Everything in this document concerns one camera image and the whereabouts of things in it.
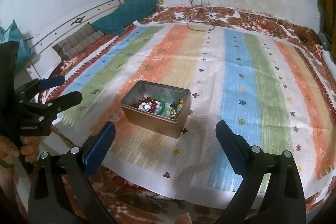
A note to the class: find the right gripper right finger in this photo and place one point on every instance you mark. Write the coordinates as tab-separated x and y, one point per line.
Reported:
284	200

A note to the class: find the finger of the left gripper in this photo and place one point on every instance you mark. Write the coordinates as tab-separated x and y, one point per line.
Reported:
29	90
52	108

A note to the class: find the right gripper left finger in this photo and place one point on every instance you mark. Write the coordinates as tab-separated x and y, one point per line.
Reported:
48	199

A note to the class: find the green jade bangle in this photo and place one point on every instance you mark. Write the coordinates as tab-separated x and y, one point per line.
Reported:
161	105

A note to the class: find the person's left hand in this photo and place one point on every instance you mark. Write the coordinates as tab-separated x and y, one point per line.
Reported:
29	150

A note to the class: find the white headboard with ornament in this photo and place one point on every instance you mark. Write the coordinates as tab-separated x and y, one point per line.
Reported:
45	57

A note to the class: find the red floral blanket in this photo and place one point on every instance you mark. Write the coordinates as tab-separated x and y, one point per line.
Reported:
129	202

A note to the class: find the metal tin box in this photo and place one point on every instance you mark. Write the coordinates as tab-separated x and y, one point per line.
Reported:
138	105

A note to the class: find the striped colourful mat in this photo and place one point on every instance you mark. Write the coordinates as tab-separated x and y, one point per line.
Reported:
268	90

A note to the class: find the teal pillow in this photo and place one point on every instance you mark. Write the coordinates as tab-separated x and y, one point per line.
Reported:
117	21

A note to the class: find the white rolled cloth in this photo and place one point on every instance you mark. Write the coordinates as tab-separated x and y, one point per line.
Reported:
329	61

